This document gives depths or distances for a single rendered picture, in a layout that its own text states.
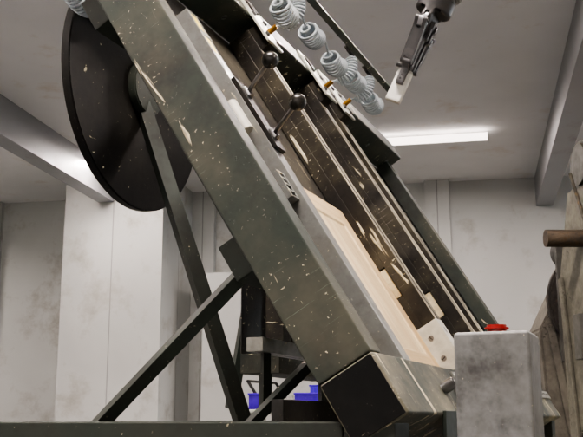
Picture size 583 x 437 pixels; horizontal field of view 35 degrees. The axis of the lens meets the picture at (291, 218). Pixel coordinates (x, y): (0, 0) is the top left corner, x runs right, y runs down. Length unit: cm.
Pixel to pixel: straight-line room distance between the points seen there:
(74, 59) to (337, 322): 147
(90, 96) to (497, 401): 172
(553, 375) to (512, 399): 661
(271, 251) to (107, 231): 964
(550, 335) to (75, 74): 595
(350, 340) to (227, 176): 38
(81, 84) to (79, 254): 858
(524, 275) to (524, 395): 1011
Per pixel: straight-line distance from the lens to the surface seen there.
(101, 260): 1121
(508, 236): 1167
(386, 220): 278
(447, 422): 179
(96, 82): 288
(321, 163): 239
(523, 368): 150
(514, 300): 1155
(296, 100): 193
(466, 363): 152
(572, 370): 719
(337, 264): 186
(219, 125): 175
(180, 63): 183
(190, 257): 284
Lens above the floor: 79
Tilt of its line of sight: 12 degrees up
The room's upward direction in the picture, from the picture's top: straight up
